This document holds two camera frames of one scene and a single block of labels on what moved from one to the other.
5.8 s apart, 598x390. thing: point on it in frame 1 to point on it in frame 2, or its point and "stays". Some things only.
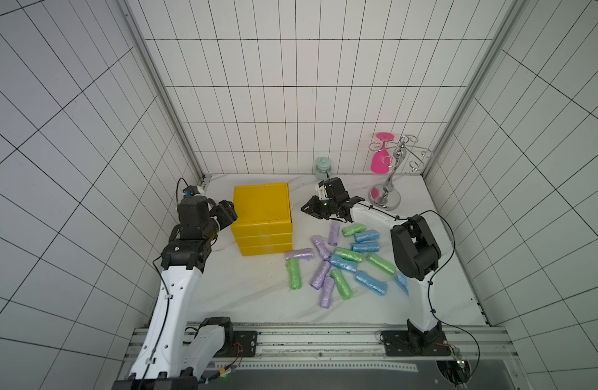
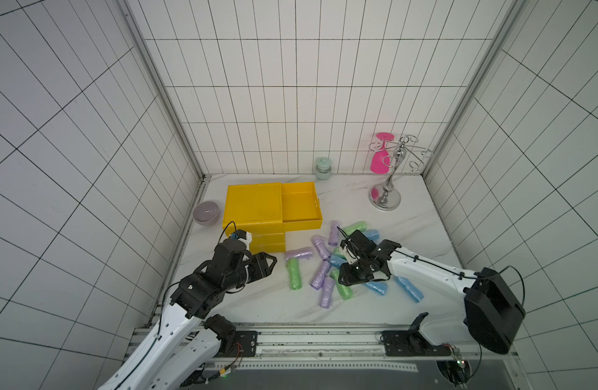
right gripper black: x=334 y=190 to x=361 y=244
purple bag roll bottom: x=327 y=292 stays
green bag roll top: x=351 y=230 stays
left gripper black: x=227 y=213 to x=261 y=266
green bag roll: x=342 y=285 stays
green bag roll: x=294 y=273 stays
